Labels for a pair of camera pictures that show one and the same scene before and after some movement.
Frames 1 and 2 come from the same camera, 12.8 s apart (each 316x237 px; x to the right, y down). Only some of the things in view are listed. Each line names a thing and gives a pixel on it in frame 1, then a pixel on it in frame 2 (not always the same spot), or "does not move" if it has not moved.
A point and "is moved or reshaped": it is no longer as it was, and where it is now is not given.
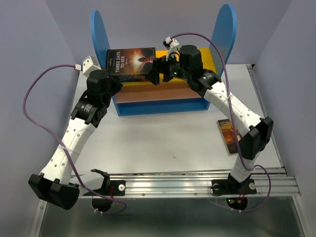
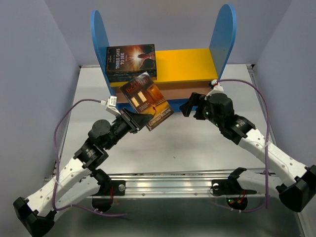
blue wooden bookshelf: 139,96 does not move
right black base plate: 229,186 does not move
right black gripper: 160,65 → 186,107
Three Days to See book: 129,61 is moved or reshaped
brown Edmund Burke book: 225,127 is moved or reshaped
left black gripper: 116,83 → 137,120
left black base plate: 114,188 does not move
